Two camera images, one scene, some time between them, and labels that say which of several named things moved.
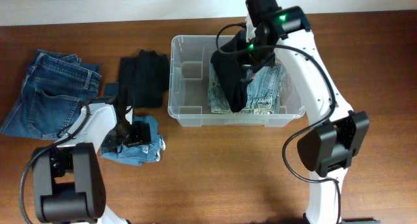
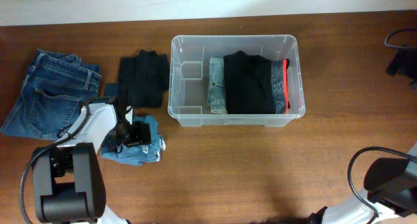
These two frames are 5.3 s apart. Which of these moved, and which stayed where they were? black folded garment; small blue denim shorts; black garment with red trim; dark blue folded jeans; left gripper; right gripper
Moved: right gripper; black garment with red trim
Stayed: left gripper; black folded garment; dark blue folded jeans; small blue denim shorts
